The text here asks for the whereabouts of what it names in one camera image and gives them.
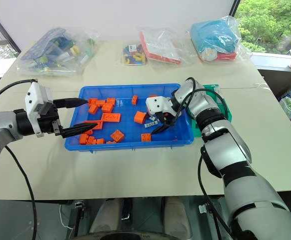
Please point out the long flat orange block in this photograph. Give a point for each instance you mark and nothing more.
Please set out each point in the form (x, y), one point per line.
(111, 117)

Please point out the small bag of colourful pieces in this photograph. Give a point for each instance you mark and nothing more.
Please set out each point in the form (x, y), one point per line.
(133, 54)

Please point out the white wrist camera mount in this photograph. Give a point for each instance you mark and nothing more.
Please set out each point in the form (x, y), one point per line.
(33, 100)
(158, 103)

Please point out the plastic bag with teal toy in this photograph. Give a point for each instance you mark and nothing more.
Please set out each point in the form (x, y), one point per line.
(215, 37)

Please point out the black window frame bar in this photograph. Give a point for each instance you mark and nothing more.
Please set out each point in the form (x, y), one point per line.
(233, 8)
(3, 27)

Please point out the plastic bag with red board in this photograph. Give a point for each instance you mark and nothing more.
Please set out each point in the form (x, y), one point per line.
(160, 47)

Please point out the white label in green bin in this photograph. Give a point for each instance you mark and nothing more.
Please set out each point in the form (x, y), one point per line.
(216, 88)

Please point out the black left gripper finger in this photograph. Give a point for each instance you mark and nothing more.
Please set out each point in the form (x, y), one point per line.
(70, 102)
(78, 129)

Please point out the clear bag with green contents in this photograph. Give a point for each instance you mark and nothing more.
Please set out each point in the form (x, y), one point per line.
(289, 107)

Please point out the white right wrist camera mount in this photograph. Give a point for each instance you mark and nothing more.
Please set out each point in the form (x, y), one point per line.
(158, 103)

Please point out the plastic bag with blue rack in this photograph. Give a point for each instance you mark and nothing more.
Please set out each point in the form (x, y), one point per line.
(55, 52)

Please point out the beige rounded shape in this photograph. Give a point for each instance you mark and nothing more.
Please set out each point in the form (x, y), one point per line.
(176, 215)

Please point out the curved orange block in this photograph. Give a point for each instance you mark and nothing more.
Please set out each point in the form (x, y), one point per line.
(140, 117)

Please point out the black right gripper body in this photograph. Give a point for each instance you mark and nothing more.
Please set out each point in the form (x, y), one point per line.
(168, 118)

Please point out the white labelled battery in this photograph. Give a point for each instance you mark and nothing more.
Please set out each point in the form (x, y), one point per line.
(151, 124)

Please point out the green plastic bin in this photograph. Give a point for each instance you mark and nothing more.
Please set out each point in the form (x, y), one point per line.
(226, 110)

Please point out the blue plastic bin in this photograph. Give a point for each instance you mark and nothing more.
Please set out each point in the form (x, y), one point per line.
(130, 145)

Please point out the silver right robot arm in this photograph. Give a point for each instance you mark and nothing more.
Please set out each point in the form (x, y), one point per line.
(235, 150)

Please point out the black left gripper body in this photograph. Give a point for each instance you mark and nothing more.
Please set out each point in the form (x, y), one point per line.
(49, 122)

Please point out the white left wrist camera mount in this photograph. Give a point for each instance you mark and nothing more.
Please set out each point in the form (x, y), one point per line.
(33, 100)

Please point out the orange building block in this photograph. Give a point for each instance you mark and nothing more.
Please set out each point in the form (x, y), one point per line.
(111, 142)
(146, 137)
(102, 103)
(83, 139)
(153, 96)
(111, 101)
(100, 141)
(135, 100)
(91, 140)
(93, 109)
(93, 101)
(107, 107)
(118, 136)

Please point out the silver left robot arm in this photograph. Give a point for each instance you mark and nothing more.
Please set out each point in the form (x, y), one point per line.
(0, 125)

